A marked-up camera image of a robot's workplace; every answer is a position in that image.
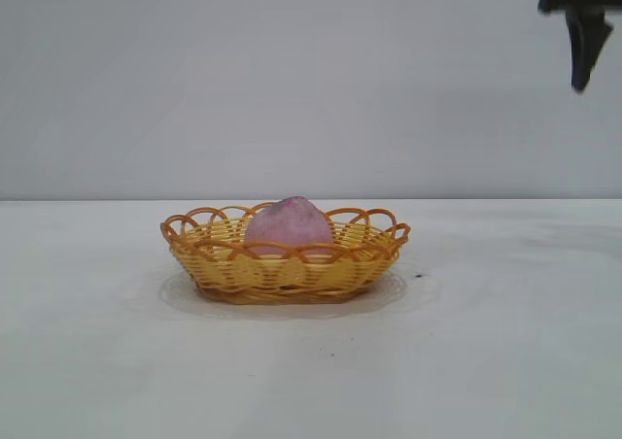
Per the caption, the pink peach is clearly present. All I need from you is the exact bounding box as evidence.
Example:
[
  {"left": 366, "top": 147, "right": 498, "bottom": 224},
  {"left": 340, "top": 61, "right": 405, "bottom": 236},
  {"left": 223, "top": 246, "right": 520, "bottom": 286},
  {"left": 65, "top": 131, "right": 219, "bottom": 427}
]
[{"left": 243, "top": 194, "right": 335, "bottom": 259}]

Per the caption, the yellow woven wicker basket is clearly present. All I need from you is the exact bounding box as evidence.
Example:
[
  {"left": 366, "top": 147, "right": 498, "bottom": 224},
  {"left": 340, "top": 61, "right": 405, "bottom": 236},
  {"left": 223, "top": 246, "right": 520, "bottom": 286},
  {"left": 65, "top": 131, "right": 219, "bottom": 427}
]
[{"left": 159, "top": 202, "right": 412, "bottom": 307}]

